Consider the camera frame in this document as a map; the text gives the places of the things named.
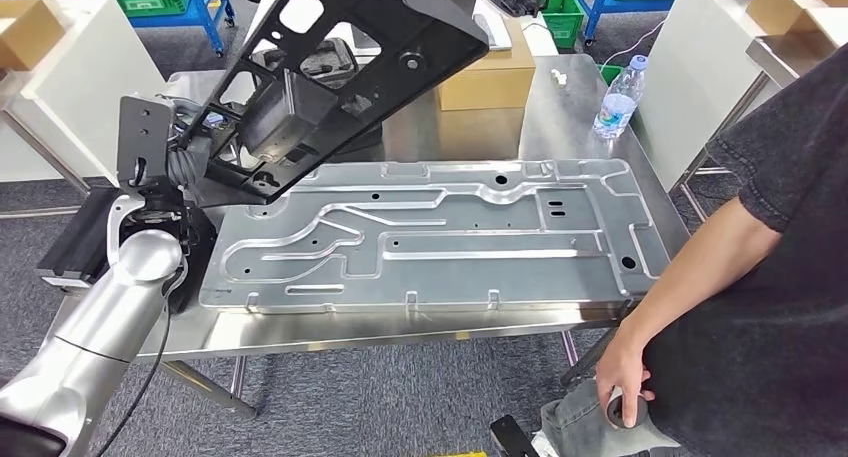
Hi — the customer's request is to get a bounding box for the person's right hand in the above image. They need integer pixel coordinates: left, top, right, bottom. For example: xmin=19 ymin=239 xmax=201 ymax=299
xmin=594 ymin=328 xmax=657 ymax=430

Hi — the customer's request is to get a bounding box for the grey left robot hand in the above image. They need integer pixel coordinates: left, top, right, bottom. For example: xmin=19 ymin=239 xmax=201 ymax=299
xmin=158 ymin=92 xmax=223 ymax=152

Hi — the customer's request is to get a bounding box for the black tape roll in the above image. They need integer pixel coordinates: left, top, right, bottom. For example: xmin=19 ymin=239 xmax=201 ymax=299
xmin=606 ymin=387 xmax=651 ymax=432

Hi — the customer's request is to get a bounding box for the long black plastic part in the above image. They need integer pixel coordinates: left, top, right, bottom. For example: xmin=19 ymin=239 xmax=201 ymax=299
xmin=177 ymin=0 xmax=490 ymax=208

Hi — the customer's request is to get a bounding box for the stainless steel workbench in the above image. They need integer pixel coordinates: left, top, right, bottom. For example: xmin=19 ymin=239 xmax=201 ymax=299
xmin=49 ymin=53 xmax=694 ymax=421

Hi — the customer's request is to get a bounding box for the white cabinet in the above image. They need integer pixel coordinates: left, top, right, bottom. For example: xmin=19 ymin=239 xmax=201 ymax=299
xmin=629 ymin=0 xmax=783 ymax=192
xmin=0 ymin=0 xmax=168 ymax=184

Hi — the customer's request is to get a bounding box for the black robot body piece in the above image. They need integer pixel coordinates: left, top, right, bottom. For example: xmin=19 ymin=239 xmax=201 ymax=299
xmin=490 ymin=414 xmax=541 ymax=457

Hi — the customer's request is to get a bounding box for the open black tool case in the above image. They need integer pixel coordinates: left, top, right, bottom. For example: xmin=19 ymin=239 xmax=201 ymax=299
xmin=263 ymin=36 xmax=386 ymax=165

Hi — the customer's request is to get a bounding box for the person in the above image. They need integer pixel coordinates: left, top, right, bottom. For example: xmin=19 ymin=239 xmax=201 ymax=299
xmin=539 ymin=43 xmax=848 ymax=457

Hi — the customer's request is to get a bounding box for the large stamped metal panel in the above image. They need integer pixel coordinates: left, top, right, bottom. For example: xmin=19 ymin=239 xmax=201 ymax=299
xmin=198 ymin=159 xmax=672 ymax=316

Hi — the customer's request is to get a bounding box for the clear plastic bottle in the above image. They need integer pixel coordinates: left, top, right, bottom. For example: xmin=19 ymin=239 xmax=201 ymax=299
xmin=592 ymin=55 xmax=649 ymax=141

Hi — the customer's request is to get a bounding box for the brown cardboard box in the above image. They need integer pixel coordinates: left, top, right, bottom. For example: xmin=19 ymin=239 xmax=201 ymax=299
xmin=435 ymin=16 xmax=537 ymax=113

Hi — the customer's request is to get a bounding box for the white flat device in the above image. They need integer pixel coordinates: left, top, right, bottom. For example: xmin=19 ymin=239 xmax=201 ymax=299
xmin=472 ymin=13 xmax=515 ymax=53

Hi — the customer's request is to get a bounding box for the stainless steel table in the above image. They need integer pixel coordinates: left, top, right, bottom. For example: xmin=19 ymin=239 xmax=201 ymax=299
xmin=669 ymin=31 xmax=848 ymax=225

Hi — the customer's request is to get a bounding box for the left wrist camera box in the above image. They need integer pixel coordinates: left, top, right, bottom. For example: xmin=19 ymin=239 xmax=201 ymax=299
xmin=117 ymin=96 xmax=175 ymax=189

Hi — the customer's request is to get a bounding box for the steel table frame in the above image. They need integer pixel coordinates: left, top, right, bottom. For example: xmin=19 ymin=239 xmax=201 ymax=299
xmin=0 ymin=69 xmax=93 ymax=221

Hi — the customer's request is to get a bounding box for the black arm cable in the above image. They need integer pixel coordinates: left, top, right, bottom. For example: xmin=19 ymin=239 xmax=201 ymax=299
xmin=92 ymin=258 xmax=192 ymax=457

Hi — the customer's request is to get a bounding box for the white cable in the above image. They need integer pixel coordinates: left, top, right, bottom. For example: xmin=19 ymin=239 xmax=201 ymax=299
xmin=599 ymin=17 xmax=667 ymax=69

